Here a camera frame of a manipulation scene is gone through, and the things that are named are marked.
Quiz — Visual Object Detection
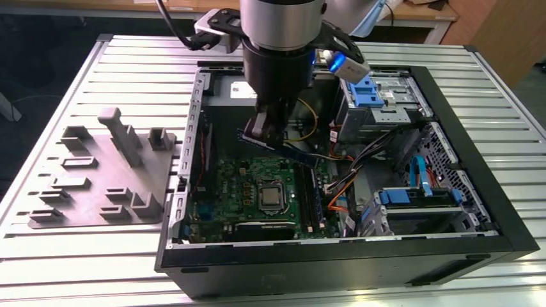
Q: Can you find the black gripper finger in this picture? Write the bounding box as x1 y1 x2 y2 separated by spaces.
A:
248 106 276 139
266 104 296 149

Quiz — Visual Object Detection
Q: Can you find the green RAM stick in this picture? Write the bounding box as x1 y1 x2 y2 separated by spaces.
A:
237 127 322 169
310 166 329 233

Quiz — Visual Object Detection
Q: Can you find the black RAM slot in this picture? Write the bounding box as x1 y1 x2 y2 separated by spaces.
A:
297 159 309 234
304 164 317 234

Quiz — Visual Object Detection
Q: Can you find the silver power supply box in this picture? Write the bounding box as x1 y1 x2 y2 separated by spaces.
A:
201 74 288 160

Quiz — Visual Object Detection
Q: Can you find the metal socket cover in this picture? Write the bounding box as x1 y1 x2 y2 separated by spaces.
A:
254 178 290 216

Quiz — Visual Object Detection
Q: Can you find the green motherboard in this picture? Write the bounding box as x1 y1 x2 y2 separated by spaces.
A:
187 155 342 244

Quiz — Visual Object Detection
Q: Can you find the silver drive cage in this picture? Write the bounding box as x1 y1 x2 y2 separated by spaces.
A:
337 72 430 143

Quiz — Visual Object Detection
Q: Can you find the silver CPU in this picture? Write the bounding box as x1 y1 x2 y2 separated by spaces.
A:
260 187 285 207

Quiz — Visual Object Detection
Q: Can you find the black graphics card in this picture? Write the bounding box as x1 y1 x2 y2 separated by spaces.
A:
233 220 297 242

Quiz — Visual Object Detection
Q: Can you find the hard disk in blue carrier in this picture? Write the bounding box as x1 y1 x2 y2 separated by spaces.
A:
381 188 465 207

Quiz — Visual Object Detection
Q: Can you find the grey parts rack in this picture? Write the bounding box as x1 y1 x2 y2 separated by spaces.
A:
26 107 179 230

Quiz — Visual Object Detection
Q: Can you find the black PC case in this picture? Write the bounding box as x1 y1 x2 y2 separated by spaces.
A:
154 60 541 301

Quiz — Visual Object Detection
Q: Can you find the wooden cabinet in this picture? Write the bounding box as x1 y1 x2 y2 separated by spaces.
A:
438 0 546 89

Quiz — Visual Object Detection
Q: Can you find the yellow power wire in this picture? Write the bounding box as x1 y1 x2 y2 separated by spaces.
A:
284 97 320 143

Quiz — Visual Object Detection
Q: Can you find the red wire white label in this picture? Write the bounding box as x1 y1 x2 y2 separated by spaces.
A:
328 120 342 143

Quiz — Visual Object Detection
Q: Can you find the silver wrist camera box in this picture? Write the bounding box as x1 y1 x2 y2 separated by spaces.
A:
193 8 245 54
318 25 373 84

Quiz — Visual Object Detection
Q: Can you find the red black twisted wire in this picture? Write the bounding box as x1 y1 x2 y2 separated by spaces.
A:
191 149 210 193

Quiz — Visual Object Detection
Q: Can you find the black camera cable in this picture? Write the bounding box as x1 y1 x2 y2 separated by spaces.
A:
154 0 219 51

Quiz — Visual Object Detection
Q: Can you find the blue plastic drive bracket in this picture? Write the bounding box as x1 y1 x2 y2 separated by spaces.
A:
348 78 386 109

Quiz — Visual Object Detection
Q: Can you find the grey black cable bundle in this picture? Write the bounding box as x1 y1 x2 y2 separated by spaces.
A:
326 123 428 194

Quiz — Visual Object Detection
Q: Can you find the orange yellow wire bundle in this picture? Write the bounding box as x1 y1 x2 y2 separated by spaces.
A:
328 188 358 212

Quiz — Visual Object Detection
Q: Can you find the blue flat data wire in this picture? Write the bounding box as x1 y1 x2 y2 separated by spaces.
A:
408 155 436 196

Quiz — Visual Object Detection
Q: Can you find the red orange disk wire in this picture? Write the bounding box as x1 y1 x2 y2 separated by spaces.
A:
429 169 450 193

